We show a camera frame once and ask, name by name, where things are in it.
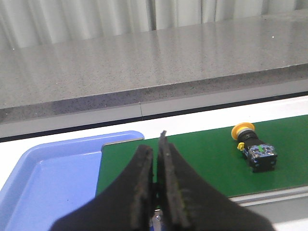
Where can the grey stone counter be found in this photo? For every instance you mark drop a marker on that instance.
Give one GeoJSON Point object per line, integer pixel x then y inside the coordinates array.
{"type": "Point", "coordinates": [74, 85]}

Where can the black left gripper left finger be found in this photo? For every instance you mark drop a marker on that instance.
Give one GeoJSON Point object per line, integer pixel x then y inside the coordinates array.
{"type": "Point", "coordinates": [125, 205]}

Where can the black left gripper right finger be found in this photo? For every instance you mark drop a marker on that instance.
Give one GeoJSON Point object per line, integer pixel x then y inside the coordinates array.
{"type": "Point", "coordinates": [189, 203]}

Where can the blue plastic tray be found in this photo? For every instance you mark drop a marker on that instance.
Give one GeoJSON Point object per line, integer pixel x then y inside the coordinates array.
{"type": "Point", "coordinates": [53, 179]}

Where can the yellow mushroom push button switch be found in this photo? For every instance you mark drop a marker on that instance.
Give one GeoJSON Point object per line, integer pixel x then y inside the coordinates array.
{"type": "Point", "coordinates": [260, 156]}

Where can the white pleated curtain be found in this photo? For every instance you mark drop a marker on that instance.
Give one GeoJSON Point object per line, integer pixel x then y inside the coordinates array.
{"type": "Point", "coordinates": [26, 23]}

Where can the aluminium conveyor frame rail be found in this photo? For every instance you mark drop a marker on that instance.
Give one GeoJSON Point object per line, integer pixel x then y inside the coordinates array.
{"type": "Point", "coordinates": [286, 209]}

